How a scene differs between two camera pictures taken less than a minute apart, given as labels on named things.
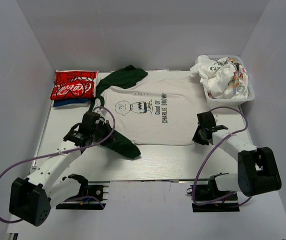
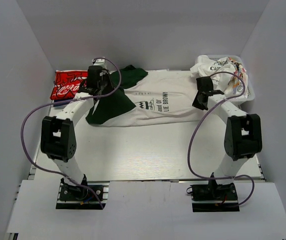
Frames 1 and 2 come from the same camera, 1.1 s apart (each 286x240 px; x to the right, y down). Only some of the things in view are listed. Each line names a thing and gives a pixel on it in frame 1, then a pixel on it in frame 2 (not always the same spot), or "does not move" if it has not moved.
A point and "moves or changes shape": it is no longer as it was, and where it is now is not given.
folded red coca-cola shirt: x=73 y=84 does not move
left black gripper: x=106 y=124 -> x=106 y=74
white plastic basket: x=233 y=101 does not move
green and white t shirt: x=157 y=109 moves or changes shape
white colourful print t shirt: x=223 y=78 does not move
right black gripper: x=196 y=138 -> x=196 y=104
